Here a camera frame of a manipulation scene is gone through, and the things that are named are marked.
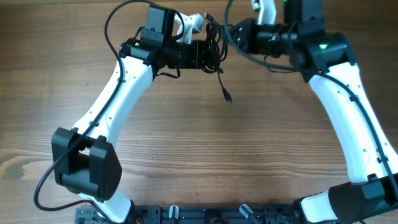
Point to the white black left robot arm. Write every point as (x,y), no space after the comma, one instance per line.
(84,157)

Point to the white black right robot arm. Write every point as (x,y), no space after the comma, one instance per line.
(328,64)

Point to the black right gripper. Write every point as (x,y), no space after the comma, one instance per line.
(250,27)

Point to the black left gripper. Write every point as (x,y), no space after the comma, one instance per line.
(197,46)

